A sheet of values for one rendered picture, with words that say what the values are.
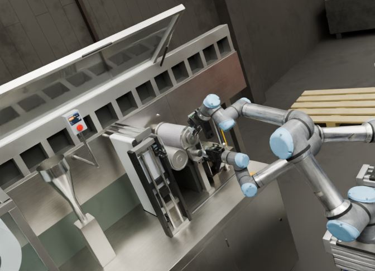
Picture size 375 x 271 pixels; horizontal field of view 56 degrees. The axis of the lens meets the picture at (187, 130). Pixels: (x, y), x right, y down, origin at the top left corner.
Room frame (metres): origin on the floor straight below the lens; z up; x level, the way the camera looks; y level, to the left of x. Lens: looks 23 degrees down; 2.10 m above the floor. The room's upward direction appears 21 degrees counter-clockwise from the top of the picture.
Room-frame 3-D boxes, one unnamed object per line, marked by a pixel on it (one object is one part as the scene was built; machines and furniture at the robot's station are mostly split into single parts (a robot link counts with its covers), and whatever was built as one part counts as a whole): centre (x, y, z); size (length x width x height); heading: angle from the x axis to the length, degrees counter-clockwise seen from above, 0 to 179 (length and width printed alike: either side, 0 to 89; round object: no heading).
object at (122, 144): (1.83, 0.37, 1.17); 0.34 x 0.05 x 0.54; 34
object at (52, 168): (1.57, 0.66, 1.50); 0.14 x 0.14 x 0.06
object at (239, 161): (1.69, -0.20, 1.11); 0.11 x 0.08 x 0.09; 34
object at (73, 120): (1.60, 0.47, 1.66); 0.07 x 0.07 x 0.10; 33
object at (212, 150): (1.82, -0.11, 1.12); 0.12 x 0.08 x 0.09; 34
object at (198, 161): (1.83, 0.01, 1.05); 0.06 x 0.05 x 0.31; 34
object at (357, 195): (1.18, -0.59, 0.98); 0.13 x 0.12 x 0.14; 121
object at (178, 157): (1.92, 0.17, 1.18); 0.26 x 0.12 x 0.12; 34
